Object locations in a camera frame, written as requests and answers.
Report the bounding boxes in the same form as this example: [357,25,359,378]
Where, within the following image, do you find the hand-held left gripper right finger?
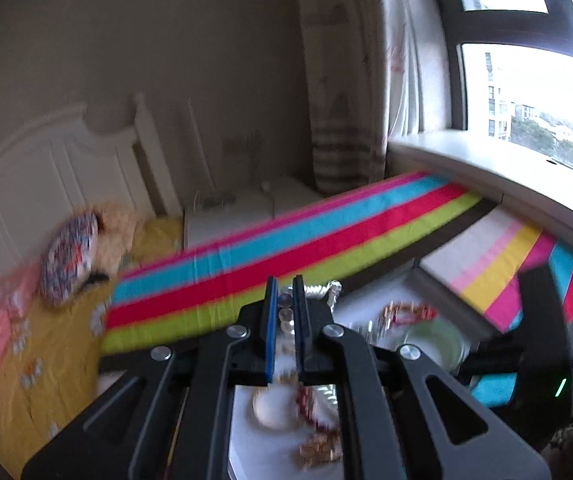
[293,275,553,480]

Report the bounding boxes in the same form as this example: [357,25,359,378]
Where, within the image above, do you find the white window sill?
[387,130,573,272]

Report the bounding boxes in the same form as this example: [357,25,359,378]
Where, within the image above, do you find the white jewelry tray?
[226,260,498,480]

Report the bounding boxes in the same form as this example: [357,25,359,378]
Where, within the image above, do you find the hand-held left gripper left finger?
[21,275,280,480]

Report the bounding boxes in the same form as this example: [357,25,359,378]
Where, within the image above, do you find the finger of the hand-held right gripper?
[477,336,521,358]
[459,356,520,379]

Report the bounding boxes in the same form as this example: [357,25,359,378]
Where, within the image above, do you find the white nightstand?
[184,175,323,252]

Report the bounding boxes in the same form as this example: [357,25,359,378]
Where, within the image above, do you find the rainbow striped cloth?
[99,170,573,397]

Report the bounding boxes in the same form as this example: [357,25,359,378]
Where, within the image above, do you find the green plate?
[397,320,468,372]

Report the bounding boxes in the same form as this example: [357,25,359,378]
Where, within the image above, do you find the pale yellow plush toy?
[94,202,143,269]

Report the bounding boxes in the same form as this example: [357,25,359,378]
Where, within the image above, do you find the red bead bracelet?
[379,300,440,327]

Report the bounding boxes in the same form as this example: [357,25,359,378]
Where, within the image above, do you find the gold bead bracelet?
[297,432,343,472]

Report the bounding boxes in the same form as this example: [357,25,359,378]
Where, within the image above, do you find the yellow bedsheet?
[0,215,188,477]

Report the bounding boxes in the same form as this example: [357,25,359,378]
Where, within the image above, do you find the silver twisted bracelet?
[304,280,343,307]

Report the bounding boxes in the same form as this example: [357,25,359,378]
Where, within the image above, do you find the white round box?
[251,382,300,432]

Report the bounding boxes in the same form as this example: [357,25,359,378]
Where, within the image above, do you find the pearl bead bracelet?
[277,287,297,342]

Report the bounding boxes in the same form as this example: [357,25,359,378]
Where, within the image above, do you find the window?
[441,0,573,187]

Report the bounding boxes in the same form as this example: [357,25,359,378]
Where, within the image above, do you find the white bed headboard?
[0,92,183,287]

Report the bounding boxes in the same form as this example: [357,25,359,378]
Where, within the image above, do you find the sheer white curtain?
[377,0,455,139]

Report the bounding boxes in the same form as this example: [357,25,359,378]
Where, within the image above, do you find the striped beige curtain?
[294,0,388,196]

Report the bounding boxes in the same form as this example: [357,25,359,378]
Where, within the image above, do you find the patterned red blue pillow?
[40,210,100,309]

